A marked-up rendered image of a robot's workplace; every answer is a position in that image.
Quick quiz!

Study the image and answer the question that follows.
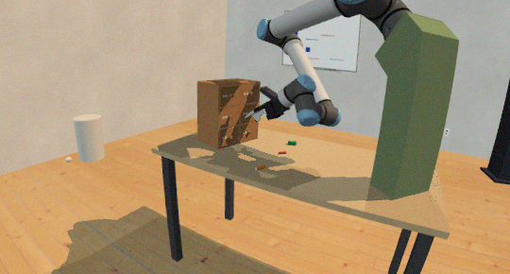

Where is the brown wooden chest of drawers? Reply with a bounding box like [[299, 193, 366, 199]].
[[197, 78, 261, 149]]

